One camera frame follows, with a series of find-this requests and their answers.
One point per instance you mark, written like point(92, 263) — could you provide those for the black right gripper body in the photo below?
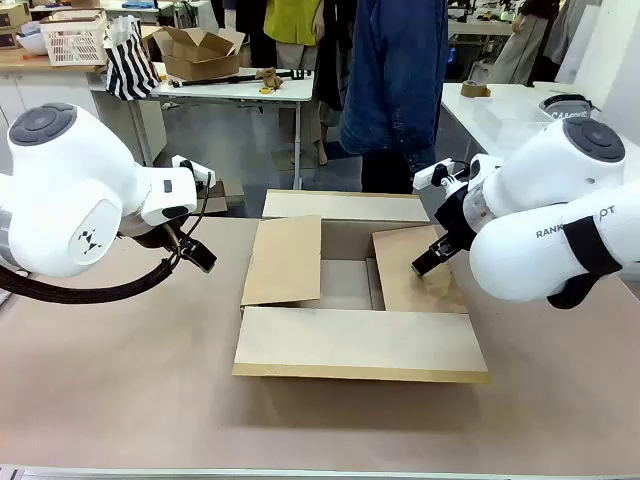
point(455, 215)

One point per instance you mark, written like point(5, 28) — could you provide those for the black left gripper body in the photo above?
point(150, 236)

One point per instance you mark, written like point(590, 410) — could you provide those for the brown cardboard shipping box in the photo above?
point(350, 340)

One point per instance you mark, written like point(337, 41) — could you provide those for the brown packing tape roll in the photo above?
point(465, 90)

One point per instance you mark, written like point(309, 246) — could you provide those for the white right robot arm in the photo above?
point(550, 175)

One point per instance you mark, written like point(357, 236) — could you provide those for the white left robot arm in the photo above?
point(75, 175)

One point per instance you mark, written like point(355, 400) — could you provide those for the open empty cardboard box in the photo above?
point(200, 65)

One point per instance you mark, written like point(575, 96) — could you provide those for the white glossy table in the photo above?
point(480, 115)

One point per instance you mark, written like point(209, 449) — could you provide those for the grey round bag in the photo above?
point(567, 114)

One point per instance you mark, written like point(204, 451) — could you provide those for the person in denim shirt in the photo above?
point(395, 75)

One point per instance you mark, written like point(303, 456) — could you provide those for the white desk with grey legs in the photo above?
point(225, 92)

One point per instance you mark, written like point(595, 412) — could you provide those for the black white striped bag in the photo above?
point(127, 70)

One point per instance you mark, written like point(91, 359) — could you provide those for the long black rod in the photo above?
point(215, 81)

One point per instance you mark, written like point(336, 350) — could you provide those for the small yellow tape roll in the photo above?
point(261, 90)

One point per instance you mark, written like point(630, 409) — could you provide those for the person in grey skirt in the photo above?
point(520, 50)

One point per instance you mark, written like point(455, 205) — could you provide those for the crumpled brown paper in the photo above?
point(267, 77)

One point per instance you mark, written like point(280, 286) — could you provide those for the white plastic basket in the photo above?
point(75, 45)

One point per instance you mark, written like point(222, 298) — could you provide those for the wooden top white cabinet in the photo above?
point(30, 62)

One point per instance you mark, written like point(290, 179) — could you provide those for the person in yellow vest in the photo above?
point(290, 20)

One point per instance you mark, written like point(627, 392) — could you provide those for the stacked small cardboard boxes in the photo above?
point(12, 15)

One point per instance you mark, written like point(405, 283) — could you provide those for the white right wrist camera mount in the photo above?
point(425, 177)

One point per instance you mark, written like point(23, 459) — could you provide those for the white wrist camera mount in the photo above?
point(179, 161)
point(425, 177)

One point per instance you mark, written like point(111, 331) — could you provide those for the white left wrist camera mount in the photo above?
point(179, 161)

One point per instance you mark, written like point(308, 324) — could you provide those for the aluminium table edge rail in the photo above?
point(320, 474)

